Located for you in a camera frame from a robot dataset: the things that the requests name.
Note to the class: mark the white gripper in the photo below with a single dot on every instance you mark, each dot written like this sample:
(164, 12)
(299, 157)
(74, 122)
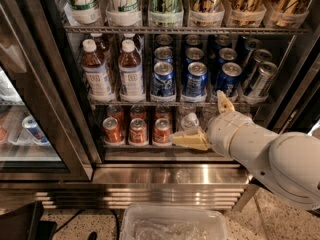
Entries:
(222, 131)

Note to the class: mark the blue pepsi can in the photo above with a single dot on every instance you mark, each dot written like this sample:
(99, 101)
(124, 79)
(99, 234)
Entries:
(195, 80)
(163, 54)
(163, 81)
(228, 78)
(226, 55)
(194, 55)

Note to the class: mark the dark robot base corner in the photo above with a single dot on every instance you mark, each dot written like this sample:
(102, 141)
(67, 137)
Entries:
(25, 223)

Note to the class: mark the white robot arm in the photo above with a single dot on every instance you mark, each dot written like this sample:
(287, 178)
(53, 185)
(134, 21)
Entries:
(287, 164)

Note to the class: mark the red soda can front right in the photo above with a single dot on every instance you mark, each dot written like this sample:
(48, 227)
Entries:
(161, 131)

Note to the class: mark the red soda can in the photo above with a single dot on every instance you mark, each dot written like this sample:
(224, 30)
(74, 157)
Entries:
(138, 131)
(161, 131)
(112, 130)

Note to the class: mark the red soda can front middle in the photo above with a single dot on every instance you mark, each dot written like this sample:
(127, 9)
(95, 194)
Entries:
(138, 131)

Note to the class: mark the silver diet pepsi can front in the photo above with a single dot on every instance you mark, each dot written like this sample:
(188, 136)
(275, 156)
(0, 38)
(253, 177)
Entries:
(261, 79)

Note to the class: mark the silver diet pepsi can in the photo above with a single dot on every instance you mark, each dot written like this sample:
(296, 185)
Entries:
(258, 56)
(261, 79)

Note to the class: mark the red soda can front left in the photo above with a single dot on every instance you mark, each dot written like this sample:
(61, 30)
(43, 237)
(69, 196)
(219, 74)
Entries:
(112, 130)

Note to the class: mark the gold tall can left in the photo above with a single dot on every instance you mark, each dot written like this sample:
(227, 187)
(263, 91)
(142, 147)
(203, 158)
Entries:
(206, 13)

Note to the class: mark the gold tall can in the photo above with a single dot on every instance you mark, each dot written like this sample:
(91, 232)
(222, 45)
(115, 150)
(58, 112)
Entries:
(285, 13)
(206, 13)
(244, 13)

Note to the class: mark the gold tall can middle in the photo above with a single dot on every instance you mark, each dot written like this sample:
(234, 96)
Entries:
(244, 13)

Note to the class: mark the white green tall can right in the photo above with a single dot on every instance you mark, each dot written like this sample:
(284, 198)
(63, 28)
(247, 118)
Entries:
(123, 13)

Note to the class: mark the white green tall can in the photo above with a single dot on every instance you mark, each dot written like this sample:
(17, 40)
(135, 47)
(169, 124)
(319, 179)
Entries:
(84, 12)
(123, 13)

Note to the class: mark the gold tall can right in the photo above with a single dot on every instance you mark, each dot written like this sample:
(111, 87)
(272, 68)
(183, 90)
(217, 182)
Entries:
(285, 13)

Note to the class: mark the left fridge glass door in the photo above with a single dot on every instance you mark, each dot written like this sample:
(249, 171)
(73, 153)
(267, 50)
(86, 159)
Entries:
(38, 61)

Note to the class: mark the white green tall can left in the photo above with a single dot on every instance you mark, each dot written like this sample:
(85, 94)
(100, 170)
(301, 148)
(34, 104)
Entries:
(84, 12)

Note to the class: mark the blue can left fridge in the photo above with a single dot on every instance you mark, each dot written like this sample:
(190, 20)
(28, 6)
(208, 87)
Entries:
(32, 127)

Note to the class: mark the clear water bottle left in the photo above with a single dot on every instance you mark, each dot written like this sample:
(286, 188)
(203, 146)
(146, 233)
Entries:
(189, 121)

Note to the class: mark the tea bottle front right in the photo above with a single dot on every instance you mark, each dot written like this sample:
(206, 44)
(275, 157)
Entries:
(130, 67)

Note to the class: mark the tea bottle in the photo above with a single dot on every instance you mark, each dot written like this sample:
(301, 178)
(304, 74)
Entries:
(96, 70)
(130, 67)

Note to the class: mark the tea bottle front left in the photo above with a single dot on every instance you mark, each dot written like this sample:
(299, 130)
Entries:
(96, 70)

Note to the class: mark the clear plastic bin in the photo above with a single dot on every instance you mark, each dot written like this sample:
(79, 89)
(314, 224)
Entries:
(152, 222)

